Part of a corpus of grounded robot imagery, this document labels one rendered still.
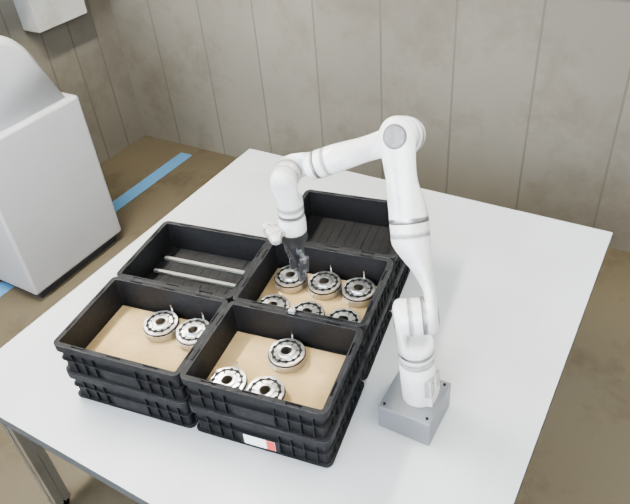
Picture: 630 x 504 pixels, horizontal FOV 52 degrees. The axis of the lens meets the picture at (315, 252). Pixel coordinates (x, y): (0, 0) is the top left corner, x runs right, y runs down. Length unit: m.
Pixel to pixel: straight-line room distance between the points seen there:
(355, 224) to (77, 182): 1.76
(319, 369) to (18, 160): 2.01
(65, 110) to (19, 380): 1.63
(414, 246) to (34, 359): 1.30
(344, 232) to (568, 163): 1.55
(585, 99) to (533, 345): 1.55
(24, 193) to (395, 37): 1.98
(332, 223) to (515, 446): 0.97
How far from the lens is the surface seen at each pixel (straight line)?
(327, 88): 3.77
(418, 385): 1.65
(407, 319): 1.49
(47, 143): 3.38
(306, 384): 1.72
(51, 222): 3.49
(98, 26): 4.59
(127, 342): 1.96
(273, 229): 1.68
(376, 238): 2.17
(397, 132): 1.43
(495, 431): 1.81
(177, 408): 1.80
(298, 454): 1.73
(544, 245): 2.41
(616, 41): 3.16
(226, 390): 1.62
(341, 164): 1.53
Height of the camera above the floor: 2.14
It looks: 38 degrees down
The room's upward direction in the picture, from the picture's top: 6 degrees counter-clockwise
